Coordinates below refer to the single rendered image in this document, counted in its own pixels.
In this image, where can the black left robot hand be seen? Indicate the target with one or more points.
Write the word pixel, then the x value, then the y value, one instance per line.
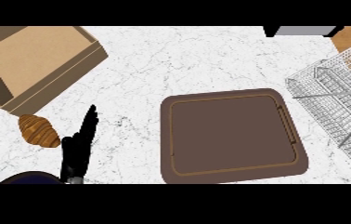
pixel 78 147

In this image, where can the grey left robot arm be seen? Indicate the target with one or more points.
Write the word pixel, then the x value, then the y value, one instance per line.
pixel 75 181

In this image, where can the brown rectangular tray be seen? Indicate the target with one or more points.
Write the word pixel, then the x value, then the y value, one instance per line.
pixel 232 135

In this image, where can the brown croissant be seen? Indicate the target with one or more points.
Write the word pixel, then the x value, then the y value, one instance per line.
pixel 38 131

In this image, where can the dark blue round object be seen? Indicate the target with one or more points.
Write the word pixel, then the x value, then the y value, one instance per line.
pixel 31 178

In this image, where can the open wooden drawer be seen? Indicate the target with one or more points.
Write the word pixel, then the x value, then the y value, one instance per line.
pixel 43 65

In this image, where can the grey and black appliance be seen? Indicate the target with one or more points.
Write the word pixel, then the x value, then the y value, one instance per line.
pixel 302 31

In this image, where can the orange wooden board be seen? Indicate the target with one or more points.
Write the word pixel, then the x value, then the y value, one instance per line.
pixel 344 39

